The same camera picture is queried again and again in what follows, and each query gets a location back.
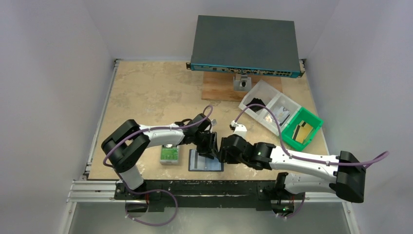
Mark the blue card holder wallet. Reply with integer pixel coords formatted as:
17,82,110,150
188,149,224,172

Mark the white blue card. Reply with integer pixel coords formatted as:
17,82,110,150
273,106,290,126

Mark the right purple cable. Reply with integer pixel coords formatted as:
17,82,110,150
233,103,390,219

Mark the grey metal stand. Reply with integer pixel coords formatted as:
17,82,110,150
233,74,252,92

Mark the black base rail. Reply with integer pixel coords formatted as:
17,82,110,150
114,180,304,213

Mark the clear plastic bin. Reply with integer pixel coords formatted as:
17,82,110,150
258,93,302,136
238,80,281,110

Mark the white card black stripe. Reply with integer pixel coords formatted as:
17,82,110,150
189,150,209,171

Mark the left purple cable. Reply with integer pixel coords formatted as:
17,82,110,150
102,105,214,227

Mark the green plastic bin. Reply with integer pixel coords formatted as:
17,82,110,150
282,107,324,151

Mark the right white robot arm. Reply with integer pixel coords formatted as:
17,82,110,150
219,134,366,203

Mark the wooden board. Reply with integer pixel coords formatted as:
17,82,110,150
201,72,282,101

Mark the black card in bin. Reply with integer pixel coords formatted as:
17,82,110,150
246,97,265,113

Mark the purple cable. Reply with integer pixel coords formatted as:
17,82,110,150
102,105,214,227
233,103,390,219

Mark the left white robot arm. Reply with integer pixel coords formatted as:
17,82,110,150
101,113,218,191

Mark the blue network switch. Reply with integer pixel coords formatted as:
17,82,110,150
186,15,304,78

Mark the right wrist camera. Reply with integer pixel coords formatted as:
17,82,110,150
230,120,247,138

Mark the green card box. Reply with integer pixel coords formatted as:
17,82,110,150
160,144,179,165

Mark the gold card black stripe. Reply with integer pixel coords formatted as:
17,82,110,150
293,122,313,144

